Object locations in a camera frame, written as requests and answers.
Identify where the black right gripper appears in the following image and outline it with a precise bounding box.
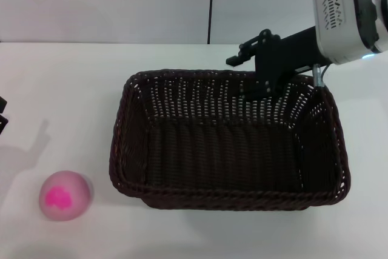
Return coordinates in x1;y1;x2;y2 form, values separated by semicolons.
226;26;330;103

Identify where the dark woven rectangular basket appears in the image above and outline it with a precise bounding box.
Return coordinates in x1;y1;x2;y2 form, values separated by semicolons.
108;69;352;212

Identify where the pink round ball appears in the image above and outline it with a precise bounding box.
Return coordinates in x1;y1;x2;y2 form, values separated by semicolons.
38;170;93;222

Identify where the silver cable connector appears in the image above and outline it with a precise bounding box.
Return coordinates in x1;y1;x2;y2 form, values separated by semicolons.
312;64;333;89

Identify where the black vertical wall strip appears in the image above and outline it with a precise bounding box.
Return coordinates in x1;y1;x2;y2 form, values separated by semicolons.
207;0;215;45

